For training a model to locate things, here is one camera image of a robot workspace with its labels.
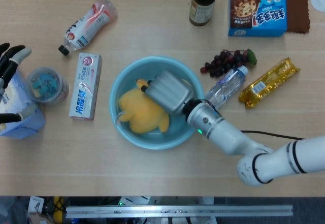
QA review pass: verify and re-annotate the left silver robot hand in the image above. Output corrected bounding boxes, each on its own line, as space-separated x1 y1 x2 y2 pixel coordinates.
0 43 39 124

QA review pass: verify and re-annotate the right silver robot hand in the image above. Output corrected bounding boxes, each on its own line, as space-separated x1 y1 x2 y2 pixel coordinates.
141 69 195 115

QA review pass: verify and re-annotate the yellow plush toy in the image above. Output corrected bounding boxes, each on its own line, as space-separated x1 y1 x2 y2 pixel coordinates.
118 78 170 135

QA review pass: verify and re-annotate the clear jar of binder clips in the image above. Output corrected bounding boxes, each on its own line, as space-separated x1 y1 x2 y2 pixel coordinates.
26 67 70 106

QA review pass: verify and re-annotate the clear water bottle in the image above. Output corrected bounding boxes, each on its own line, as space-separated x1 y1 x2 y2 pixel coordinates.
204 65 249 110

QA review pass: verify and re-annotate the blue chocolate cookie box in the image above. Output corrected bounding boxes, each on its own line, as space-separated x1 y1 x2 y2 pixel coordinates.
227 0 288 37

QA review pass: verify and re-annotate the light blue plastic bowl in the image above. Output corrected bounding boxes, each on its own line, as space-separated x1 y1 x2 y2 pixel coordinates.
109 55 204 150

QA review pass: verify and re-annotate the purple grape bunch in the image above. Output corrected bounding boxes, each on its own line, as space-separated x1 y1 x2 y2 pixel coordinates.
200 48 257 78

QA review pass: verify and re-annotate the blue tissue pack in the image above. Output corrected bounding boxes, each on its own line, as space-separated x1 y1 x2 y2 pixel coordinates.
0 70 47 140

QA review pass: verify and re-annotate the white toothpaste box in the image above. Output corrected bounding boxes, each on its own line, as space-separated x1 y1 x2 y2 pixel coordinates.
69 52 103 120

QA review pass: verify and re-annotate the clear drink bottle pink label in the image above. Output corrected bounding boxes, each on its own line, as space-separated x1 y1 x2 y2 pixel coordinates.
58 0 118 56

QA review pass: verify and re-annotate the dark tea bottle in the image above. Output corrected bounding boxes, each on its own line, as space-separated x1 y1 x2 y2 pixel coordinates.
188 0 218 27

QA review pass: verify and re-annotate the gold foil snack pack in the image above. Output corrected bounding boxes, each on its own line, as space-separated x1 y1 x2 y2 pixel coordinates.
238 57 300 110

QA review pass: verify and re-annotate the white paper card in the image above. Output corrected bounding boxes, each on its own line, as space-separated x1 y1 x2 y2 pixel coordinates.
27 196 45 216

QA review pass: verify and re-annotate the brown cloth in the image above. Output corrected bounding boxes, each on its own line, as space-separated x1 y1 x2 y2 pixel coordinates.
263 0 311 34

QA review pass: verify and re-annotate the yellow netted object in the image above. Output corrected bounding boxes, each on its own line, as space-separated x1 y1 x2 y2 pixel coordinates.
52 196 64 224

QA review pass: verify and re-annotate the white round table grommet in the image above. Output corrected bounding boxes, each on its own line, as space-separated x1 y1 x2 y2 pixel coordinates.
310 0 325 13

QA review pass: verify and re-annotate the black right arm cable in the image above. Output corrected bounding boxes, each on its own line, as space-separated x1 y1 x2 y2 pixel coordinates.
240 130 305 141

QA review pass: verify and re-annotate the aluminium rail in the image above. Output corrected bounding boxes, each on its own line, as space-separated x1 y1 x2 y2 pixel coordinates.
65 204 294 219

